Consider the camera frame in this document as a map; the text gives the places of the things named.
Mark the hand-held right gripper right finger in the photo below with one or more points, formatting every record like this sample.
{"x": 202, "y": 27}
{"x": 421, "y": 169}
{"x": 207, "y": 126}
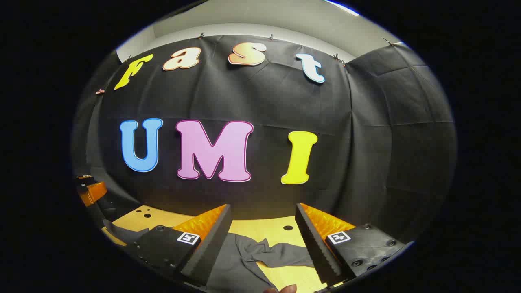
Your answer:
{"x": 315, "y": 244}

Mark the black backdrop cloth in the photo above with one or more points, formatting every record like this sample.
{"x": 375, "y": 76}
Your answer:
{"x": 264, "y": 106}

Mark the grey collared shirt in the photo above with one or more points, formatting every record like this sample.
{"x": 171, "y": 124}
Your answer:
{"x": 232, "y": 264}

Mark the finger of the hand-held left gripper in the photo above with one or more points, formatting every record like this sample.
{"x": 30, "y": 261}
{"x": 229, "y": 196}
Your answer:
{"x": 95, "y": 192}
{"x": 84, "y": 178}

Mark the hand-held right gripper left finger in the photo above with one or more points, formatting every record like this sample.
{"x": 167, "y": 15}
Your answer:
{"x": 211, "y": 248}

